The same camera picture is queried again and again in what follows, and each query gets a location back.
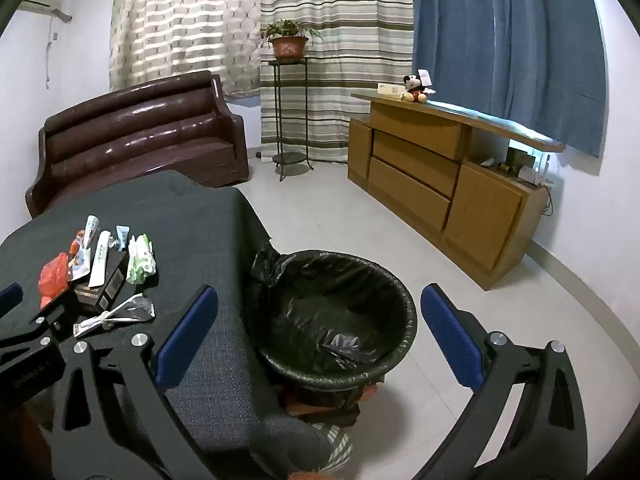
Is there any blue curtain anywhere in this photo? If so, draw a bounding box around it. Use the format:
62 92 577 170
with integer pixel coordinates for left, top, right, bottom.
411 0 608 158

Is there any green white tissue packet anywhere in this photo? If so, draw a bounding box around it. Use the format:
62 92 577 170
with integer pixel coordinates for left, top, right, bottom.
126 232 157 285

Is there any red plastic bag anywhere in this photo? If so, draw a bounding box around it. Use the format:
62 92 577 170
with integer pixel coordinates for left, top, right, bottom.
39 252 69 311

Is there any black box with gold print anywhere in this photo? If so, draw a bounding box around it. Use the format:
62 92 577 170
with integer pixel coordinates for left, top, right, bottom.
74 250 128 313

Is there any black plastic bin liner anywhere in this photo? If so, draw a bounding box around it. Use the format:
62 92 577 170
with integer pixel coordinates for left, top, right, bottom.
248 242 417 386

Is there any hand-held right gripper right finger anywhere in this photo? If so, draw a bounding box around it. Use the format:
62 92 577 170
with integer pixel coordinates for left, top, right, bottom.
415 284 588 480

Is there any brown leather sofa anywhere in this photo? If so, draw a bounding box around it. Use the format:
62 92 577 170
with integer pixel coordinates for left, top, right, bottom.
25 70 251 218

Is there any dark grey tablecloth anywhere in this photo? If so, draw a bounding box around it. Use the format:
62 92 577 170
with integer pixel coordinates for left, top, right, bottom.
0 170 333 480

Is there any black waste bin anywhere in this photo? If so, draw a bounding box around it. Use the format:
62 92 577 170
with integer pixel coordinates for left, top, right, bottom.
247 249 418 393

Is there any black metal plant stand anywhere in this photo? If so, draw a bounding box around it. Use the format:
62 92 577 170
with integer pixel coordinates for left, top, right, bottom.
267 57 315 182

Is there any wooden cabinet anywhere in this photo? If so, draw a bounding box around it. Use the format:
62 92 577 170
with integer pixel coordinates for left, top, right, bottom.
346 92 566 291

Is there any white long sachet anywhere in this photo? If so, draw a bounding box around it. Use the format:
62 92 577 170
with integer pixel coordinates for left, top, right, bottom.
89 230 112 288

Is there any mouse plush toy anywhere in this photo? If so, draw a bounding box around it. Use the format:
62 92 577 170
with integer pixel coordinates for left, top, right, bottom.
401 74 436 104

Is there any white router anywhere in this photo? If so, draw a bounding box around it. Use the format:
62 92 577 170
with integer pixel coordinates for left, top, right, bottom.
517 152 553 186

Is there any striped curtain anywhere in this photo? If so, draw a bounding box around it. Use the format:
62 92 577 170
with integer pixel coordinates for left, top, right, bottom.
259 0 415 163

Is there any reddish brown stand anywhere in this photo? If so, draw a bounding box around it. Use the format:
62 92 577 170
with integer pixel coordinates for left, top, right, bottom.
282 377 383 428

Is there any small brown box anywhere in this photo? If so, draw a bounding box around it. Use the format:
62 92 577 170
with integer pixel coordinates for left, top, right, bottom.
505 146 533 173

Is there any green checked cloth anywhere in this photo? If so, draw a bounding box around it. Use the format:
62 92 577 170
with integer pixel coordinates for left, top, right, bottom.
307 422 353 476

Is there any white air conditioner pipe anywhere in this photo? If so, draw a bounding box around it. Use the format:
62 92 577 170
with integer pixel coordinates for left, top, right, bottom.
44 15 57 92

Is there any potted plant in terracotta pot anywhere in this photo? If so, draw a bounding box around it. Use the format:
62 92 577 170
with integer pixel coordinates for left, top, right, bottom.
260 19 323 60

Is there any beige patterned curtain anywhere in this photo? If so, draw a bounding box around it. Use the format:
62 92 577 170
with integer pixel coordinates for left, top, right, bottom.
109 0 263 101

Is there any white cream wrapper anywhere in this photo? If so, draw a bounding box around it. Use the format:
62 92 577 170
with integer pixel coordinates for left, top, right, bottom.
67 252 93 281

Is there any person's left forearm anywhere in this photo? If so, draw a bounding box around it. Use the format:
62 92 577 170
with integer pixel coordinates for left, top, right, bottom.
0 390 58 480

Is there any plastic spoon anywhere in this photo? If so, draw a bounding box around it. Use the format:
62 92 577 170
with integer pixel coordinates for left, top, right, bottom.
72 294 156 338

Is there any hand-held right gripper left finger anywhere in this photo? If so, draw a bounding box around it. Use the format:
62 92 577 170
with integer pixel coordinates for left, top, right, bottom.
47 285 221 480

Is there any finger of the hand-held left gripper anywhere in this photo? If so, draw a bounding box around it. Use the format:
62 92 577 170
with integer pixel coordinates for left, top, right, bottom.
0 282 24 318
0 291 77 356

